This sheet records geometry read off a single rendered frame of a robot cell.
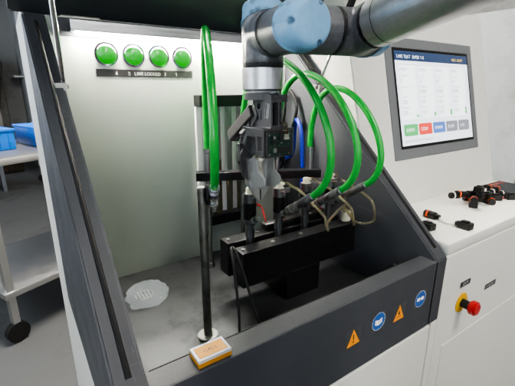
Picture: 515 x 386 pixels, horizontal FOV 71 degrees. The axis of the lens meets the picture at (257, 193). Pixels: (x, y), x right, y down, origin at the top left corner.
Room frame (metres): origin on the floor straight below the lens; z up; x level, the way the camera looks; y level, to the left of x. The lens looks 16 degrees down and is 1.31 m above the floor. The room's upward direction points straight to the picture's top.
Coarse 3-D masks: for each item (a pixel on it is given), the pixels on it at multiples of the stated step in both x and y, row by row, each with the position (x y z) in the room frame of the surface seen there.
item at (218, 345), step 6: (210, 342) 0.42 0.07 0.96; (216, 342) 0.42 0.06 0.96; (222, 342) 0.42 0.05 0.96; (198, 348) 0.41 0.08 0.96; (204, 348) 0.41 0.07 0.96; (210, 348) 0.41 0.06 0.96; (216, 348) 0.41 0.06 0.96; (222, 348) 0.41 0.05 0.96; (198, 354) 0.40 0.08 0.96; (204, 354) 0.40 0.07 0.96; (210, 354) 0.40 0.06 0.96; (228, 354) 0.41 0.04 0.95; (210, 360) 0.40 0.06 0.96; (216, 360) 0.40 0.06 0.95; (198, 366) 0.39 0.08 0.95; (204, 366) 0.39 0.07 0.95
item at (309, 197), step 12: (288, 60) 0.76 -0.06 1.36; (300, 72) 0.73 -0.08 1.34; (312, 84) 0.71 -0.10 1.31; (312, 96) 0.69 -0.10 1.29; (324, 108) 0.68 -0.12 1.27; (324, 120) 0.66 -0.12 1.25; (324, 132) 0.66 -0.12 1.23; (324, 180) 0.65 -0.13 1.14; (312, 192) 0.68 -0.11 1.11; (300, 204) 0.71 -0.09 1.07
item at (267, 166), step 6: (258, 162) 0.72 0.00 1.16; (264, 162) 0.71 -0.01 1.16; (270, 162) 0.70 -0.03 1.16; (264, 168) 0.71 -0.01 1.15; (270, 168) 0.70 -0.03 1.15; (264, 174) 0.71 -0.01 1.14; (270, 174) 0.70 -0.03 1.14; (276, 174) 0.69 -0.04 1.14; (270, 180) 0.70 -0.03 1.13; (276, 180) 0.69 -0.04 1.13; (264, 192) 0.71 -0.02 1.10
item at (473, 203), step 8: (456, 192) 1.00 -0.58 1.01; (464, 192) 1.00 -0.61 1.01; (472, 192) 1.01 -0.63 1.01; (480, 192) 0.99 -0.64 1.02; (488, 192) 1.01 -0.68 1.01; (496, 192) 1.05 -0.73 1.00; (504, 192) 1.07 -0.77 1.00; (512, 192) 1.05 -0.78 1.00; (464, 200) 1.03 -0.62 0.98; (472, 200) 0.95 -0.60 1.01; (480, 200) 1.03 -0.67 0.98; (488, 200) 1.00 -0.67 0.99; (496, 200) 1.03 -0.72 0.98
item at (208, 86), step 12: (204, 36) 0.64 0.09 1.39; (204, 48) 0.61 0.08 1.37; (204, 60) 0.84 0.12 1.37; (204, 72) 0.86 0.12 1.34; (204, 84) 0.87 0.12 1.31; (204, 96) 0.88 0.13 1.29; (216, 96) 0.55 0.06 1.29; (204, 108) 0.89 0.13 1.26; (216, 108) 0.54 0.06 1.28; (204, 120) 0.89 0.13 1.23; (216, 120) 0.53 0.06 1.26; (204, 132) 0.89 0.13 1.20; (216, 132) 0.53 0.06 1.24; (204, 144) 0.90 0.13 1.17; (216, 144) 0.53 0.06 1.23; (216, 156) 0.53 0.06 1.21; (216, 168) 0.54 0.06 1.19; (216, 180) 0.55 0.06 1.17
